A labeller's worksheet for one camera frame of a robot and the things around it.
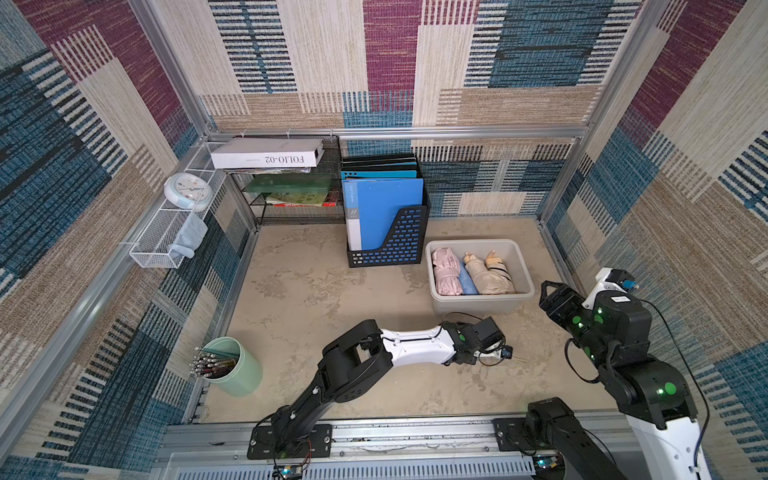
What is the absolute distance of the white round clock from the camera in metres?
0.73

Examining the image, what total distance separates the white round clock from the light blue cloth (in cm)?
3

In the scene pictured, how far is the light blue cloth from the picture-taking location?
2.17 ft
